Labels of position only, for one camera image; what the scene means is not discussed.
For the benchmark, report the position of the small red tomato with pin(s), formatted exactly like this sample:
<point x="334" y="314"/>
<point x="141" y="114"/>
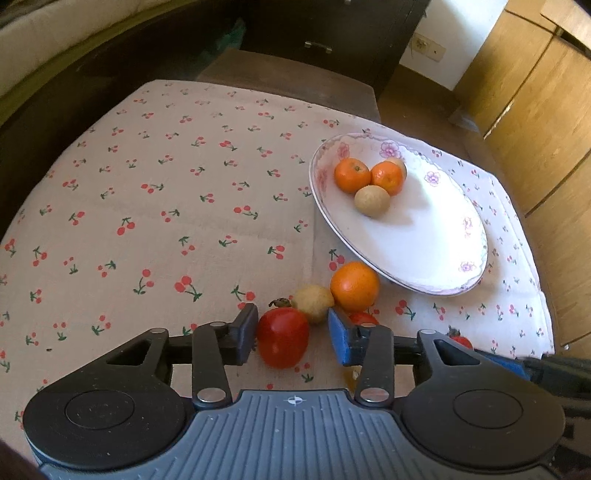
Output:
<point x="363" y="317"/>
<point x="461" y="341"/>

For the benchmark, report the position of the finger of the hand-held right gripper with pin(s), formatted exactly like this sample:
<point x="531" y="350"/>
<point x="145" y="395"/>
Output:
<point x="505" y="364"/>

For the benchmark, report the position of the beige wall outlet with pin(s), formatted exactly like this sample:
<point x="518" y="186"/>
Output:
<point x="429" y="46"/>

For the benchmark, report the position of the white floral plate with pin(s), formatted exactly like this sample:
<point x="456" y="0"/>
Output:
<point x="415" y="240"/>

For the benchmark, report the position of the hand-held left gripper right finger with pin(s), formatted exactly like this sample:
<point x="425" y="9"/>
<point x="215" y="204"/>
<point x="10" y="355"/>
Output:
<point x="341" y="339"/>

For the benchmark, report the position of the large red tomato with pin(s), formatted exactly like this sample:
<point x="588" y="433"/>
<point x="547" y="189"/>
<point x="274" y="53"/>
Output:
<point x="282" y="337"/>

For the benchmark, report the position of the light wooden wardrobe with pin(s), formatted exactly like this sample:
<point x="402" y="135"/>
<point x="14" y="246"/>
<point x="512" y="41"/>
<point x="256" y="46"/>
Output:
<point x="545" y="115"/>

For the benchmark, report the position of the dark wooden nightstand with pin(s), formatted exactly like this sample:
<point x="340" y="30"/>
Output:
<point x="346" y="27"/>

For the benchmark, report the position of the orange mandarin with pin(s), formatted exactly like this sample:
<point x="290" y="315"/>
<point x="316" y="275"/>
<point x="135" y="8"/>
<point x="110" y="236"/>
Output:
<point x="388" y="177"/>
<point x="352" y="175"/>
<point x="354" y="286"/>

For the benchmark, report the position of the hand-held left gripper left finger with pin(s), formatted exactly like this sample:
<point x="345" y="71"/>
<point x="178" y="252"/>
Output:
<point x="244" y="332"/>

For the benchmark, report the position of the brown stool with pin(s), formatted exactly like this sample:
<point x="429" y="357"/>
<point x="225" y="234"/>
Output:
<point x="286" y="78"/>

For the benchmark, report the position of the green bag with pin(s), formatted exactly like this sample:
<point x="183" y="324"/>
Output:
<point x="231" y="37"/>

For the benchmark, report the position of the cherry print tablecloth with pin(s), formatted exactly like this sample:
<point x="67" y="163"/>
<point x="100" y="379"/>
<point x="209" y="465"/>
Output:
<point x="161" y="230"/>

